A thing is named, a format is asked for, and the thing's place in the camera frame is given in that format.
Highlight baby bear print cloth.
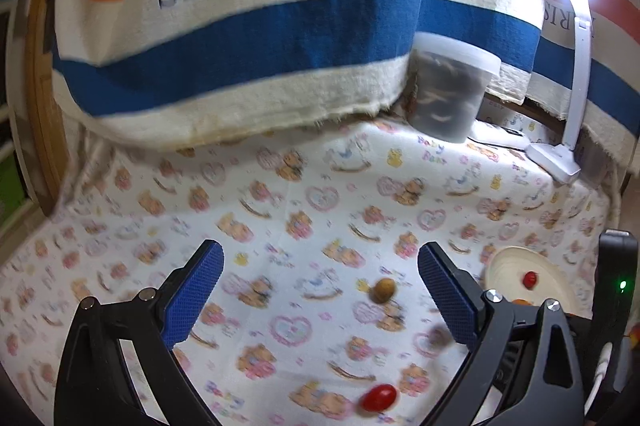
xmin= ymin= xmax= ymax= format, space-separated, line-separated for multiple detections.
xmin=1 ymin=118 xmax=620 ymax=425

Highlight small red apple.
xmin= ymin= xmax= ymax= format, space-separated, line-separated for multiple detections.
xmin=522 ymin=271 xmax=538 ymax=290

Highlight red cherry tomato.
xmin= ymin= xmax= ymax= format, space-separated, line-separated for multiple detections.
xmin=359 ymin=384 xmax=398 ymax=414

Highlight striped Paris blanket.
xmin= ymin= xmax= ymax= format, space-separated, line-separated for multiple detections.
xmin=53 ymin=0 xmax=639 ymax=172

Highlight clear lidded plastic container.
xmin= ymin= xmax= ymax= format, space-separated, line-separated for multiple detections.
xmin=408 ymin=32 xmax=501 ymax=143

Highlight white cable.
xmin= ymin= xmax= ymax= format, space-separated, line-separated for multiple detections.
xmin=583 ymin=340 xmax=614 ymax=416

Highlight white desk lamp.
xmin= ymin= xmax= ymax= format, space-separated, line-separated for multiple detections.
xmin=525 ymin=0 xmax=592 ymax=184

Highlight white remote control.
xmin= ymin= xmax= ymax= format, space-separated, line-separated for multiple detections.
xmin=469 ymin=120 xmax=530 ymax=151

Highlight cream round plate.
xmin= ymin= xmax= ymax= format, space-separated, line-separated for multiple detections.
xmin=484 ymin=246 xmax=579 ymax=314

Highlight brown kiwi fruit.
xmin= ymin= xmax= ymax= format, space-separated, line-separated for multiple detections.
xmin=369 ymin=278 xmax=397 ymax=305

